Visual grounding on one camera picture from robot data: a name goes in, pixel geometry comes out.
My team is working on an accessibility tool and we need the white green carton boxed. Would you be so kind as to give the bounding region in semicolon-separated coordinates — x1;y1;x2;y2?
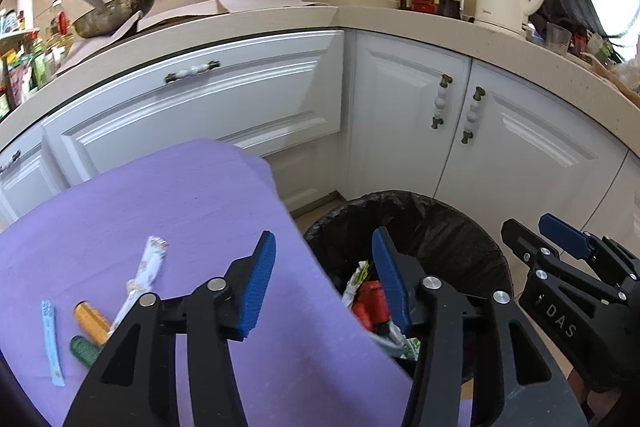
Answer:
375;322;421;362

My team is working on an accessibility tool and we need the small orange bottle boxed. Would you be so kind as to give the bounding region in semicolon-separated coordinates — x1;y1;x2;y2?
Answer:
74;302;112;347

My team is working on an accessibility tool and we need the wide white drawer front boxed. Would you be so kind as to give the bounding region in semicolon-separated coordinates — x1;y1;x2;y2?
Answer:
42;31;346;172

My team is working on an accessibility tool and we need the purple tablecloth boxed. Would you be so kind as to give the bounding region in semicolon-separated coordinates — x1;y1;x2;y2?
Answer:
0;138;473;427

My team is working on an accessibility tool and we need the light blue sachet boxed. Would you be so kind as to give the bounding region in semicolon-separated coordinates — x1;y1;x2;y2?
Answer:
41;300;66;388

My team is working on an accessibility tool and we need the black trash bin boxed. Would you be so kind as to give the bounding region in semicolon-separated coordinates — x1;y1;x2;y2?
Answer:
303;190;513;383

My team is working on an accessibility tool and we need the small red bottle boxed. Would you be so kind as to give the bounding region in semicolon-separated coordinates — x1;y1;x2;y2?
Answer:
352;282;391;333

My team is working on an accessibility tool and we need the beige kitchen countertop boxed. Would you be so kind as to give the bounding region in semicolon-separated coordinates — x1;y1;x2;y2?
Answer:
0;4;640;168

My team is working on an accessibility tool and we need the paper towel roll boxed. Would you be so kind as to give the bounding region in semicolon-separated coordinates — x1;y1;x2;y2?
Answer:
17;0;36;30

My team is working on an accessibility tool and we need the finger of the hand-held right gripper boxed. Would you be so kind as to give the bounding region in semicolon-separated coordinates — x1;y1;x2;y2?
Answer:
539;213;640;280
501;218;628;305

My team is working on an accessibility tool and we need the metal frying pan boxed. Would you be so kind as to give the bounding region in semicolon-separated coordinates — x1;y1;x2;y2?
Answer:
71;0;158;39

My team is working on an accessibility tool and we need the clear glass cup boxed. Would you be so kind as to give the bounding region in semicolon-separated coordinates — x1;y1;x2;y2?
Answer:
545;22;572;55

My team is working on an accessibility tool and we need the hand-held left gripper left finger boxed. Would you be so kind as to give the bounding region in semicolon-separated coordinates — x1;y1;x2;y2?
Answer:
62;230;277;427

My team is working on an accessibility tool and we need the small green bottle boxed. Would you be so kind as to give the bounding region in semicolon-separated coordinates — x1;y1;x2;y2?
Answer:
70;335;103;368

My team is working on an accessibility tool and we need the group of condiment bottles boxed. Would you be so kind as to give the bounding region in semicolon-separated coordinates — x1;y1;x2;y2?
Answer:
0;0;76;122

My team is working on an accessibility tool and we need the yellow cooking oil bottle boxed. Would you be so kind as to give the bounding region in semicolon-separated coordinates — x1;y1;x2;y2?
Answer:
46;0;75;58

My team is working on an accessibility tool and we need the white cabinet door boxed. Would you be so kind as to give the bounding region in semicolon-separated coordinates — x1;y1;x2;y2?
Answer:
435;59;628;258
0;127;66;228
345;29;473;212

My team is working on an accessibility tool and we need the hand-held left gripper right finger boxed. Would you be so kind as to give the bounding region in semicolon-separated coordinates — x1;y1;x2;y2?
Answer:
371;227;588;427

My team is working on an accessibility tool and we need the white bronze drawer handle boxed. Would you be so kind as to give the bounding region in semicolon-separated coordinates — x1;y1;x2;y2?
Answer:
164;61;222;84

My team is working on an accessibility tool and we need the long white printed wrapper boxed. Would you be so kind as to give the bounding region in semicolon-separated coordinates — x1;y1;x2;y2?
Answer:
111;235;170;333

